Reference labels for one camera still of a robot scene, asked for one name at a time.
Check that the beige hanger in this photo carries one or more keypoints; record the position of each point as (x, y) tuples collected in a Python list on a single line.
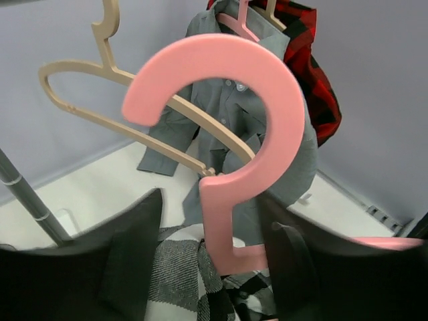
[(94, 90), (269, 14)]

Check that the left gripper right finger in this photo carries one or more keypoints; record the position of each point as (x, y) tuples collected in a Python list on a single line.
[(319, 275)]

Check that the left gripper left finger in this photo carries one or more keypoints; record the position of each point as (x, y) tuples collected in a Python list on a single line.
[(103, 274)]

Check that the grey shirt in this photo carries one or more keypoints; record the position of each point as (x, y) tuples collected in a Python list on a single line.
[(242, 112)]

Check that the metal clothes rack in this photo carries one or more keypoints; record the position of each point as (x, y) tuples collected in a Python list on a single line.
[(24, 193)]

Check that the black white checkered shirt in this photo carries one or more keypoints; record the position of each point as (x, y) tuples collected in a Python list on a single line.
[(186, 286)]

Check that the pink hanger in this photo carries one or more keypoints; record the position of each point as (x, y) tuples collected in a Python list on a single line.
[(238, 24), (227, 56)]

